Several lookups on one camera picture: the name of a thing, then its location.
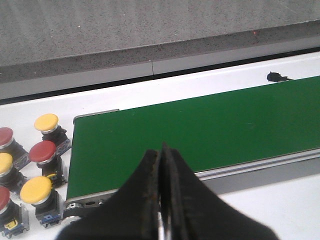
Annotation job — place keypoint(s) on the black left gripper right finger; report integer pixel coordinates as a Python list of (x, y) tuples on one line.
[(191, 211)]

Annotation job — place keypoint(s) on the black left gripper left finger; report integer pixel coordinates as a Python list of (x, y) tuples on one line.
[(129, 214)]

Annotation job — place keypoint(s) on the yellow push button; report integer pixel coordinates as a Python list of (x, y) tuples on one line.
[(47, 202), (10, 177), (48, 125)]

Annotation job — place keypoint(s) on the red push button edge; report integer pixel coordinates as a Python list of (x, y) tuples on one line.
[(14, 218)]

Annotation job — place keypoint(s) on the red push button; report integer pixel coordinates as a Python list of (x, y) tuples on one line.
[(8, 144), (45, 155)]

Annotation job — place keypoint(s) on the green conveyor belt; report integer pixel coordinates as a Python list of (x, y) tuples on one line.
[(232, 140)]

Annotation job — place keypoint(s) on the grey granite counter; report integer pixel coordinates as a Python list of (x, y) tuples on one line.
[(55, 47)]

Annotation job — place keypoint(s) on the black cable clip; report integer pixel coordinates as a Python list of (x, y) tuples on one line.
[(276, 77)]

